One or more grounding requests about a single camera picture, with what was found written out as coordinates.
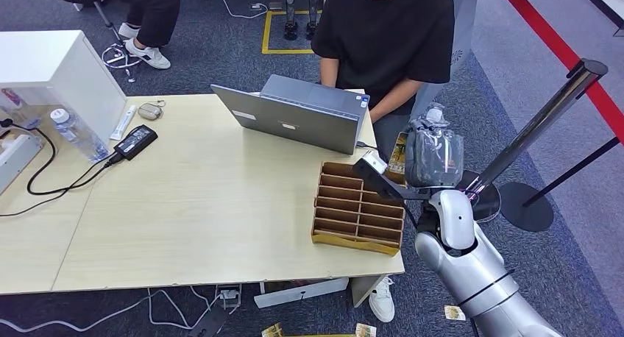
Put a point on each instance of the white power strip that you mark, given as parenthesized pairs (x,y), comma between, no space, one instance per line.
(228,295)

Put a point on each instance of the crumpled clear plastic bag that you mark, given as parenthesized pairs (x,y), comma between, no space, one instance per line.
(434,113)

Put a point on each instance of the black floor bracket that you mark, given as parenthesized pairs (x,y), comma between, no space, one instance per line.
(207,322)

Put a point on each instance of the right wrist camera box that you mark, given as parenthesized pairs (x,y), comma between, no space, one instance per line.
(375,161)

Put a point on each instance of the clear bottle pink label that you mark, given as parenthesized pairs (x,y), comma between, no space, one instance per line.
(12,101)

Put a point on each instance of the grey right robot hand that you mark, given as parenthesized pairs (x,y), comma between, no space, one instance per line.
(434,154)

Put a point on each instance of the white cabinet box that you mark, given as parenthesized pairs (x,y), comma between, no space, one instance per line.
(49,57)

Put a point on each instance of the white flat box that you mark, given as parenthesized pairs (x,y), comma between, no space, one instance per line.
(302,292)

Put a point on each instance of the pale grey partition panel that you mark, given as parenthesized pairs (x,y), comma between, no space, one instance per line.
(460,27)

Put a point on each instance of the black power adapter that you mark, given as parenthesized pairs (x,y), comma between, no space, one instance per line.
(136,141)

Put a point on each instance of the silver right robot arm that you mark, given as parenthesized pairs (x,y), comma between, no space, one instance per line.
(478,271)

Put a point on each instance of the yellow printed card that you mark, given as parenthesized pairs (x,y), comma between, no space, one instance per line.
(454,313)
(365,331)
(272,331)

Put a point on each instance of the person's white shoe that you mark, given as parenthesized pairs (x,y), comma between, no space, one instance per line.
(381,303)

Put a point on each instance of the white tube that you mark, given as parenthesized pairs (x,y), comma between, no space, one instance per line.
(123,122)

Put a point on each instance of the white plastic device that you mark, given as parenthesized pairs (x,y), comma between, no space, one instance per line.
(17,157)

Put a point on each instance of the person's left forearm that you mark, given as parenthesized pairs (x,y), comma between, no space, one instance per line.
(395,101)

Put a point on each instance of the black stanchion post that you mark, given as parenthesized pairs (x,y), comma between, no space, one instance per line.
(526,208)

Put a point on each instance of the person's right forearm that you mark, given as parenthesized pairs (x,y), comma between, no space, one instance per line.
(329,74)

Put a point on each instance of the chrome stanchion post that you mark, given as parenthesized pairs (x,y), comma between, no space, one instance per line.
(536,125)

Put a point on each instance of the cardboard slotted card organizer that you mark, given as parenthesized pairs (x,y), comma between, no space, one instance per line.
(361,213)

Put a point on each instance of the wooden table leg panel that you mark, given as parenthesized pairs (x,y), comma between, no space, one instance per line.
(363,288)

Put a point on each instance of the grey laptop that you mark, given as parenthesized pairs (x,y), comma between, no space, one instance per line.
(292,120)

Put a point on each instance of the person at laptop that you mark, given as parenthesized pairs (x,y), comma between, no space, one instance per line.
(385,37)

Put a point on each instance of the clear plastic water bottle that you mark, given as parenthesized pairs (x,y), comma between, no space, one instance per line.
(78,137)

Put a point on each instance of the grey earbud case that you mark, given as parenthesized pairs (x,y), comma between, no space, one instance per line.
(149,111)

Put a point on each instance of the yellow and black card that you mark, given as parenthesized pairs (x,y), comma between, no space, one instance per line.
(398,154)

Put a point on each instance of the person on stool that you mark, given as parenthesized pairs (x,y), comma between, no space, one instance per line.
(151,13)

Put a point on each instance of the black stand leg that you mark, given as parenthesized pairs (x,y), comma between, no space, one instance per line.
(312,30)
(291,30)

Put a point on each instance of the red floor tape line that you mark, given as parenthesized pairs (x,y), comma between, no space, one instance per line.
(551,37)

